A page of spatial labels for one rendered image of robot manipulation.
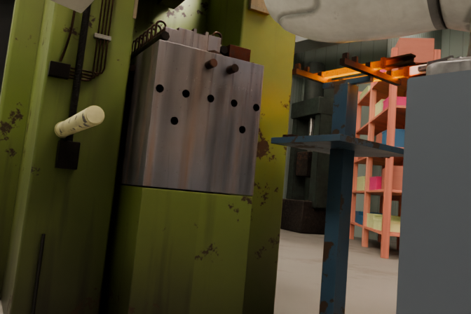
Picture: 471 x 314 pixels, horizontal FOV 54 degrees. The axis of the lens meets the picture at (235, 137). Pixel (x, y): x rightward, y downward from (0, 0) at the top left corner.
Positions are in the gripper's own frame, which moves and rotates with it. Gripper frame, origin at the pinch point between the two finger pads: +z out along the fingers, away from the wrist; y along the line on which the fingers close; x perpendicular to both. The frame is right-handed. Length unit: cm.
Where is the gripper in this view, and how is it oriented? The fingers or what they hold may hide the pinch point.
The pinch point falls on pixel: (420, 70)
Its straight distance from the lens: 167.3
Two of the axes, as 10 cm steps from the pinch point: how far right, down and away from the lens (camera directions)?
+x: 0.9, -9.9, 1.2
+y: 7.7, 1.5, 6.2
